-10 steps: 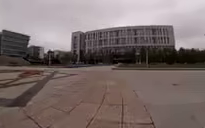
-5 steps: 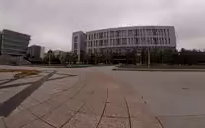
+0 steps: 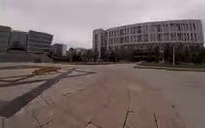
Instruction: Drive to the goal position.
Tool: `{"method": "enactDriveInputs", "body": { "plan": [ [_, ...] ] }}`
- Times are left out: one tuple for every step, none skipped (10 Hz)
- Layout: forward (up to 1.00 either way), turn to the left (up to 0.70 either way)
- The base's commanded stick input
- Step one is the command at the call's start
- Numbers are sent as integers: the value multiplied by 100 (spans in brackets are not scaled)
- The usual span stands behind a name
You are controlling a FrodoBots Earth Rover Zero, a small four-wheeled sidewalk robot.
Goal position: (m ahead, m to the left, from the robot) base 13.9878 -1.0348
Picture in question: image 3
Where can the row of dark trees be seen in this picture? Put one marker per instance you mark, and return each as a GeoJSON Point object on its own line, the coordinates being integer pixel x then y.
{"type": "Point", "coordinates": [156, 55]}

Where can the low grey wall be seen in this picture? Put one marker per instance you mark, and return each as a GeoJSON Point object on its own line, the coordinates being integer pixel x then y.
{"type": "Point", "coordinates": [20, 57]}

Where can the low planted bed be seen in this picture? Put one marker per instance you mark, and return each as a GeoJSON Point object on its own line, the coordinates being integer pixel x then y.
{"type": "Point", "coordinates": [46, 70]}

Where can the distant pale buildings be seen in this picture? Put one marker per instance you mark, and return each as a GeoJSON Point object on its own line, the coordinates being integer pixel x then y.
{"type": "Point", "coordinates": [68, 50]}

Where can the large curved white building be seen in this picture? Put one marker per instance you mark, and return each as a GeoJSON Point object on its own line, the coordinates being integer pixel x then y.
{"type": "Point", "coordinates": [150, 35]}

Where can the raised kerb strip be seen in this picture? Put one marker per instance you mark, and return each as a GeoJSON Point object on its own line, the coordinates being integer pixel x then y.
{"type": "Point", "coordinates": [173, 68]}

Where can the grey glass-fronted building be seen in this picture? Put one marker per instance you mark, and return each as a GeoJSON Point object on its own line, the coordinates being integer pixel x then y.
{"type": "Point", "coordinates": [20, 40]}

